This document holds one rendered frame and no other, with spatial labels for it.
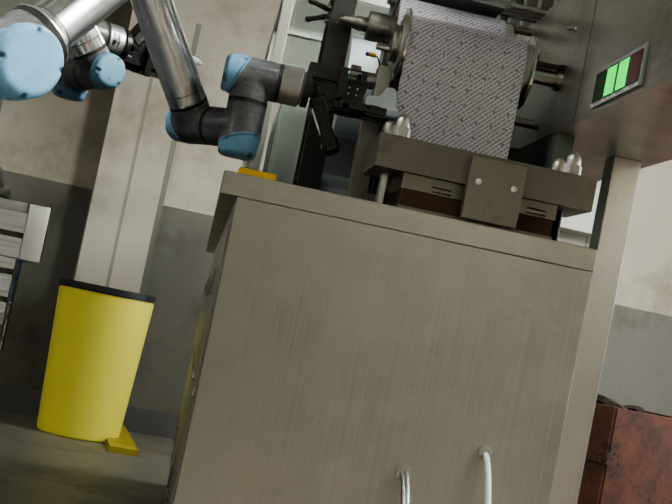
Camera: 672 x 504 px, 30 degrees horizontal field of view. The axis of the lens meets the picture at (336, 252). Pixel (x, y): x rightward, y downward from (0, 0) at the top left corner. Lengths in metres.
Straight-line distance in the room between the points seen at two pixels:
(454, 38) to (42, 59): 0.86
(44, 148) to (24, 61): 4.16
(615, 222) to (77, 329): 3.24
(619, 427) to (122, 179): 2.48
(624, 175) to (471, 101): 0.40
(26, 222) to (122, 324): 3.41
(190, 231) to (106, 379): 1.03
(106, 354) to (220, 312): 3.35
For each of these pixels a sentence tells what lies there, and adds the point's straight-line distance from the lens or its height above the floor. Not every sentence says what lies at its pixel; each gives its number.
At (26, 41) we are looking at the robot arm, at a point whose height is 1.01.
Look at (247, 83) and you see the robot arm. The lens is 2.37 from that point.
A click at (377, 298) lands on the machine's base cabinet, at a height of 0.74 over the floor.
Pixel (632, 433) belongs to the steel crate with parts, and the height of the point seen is 0.50.
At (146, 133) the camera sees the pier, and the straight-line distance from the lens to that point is 5.91.
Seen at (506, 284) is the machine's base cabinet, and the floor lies 0.81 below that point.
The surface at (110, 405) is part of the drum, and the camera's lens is 5.50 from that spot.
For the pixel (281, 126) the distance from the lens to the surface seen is 3.44.
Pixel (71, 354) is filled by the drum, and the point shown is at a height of 0.35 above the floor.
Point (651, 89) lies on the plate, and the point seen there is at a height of 1.14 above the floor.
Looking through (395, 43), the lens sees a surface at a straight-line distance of 2.48.
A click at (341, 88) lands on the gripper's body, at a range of 2.38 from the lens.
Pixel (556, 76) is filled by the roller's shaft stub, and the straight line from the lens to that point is 2.56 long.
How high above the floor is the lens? 0.67
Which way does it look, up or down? 4 degrees up
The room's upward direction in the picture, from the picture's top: 11 degrees clockwise
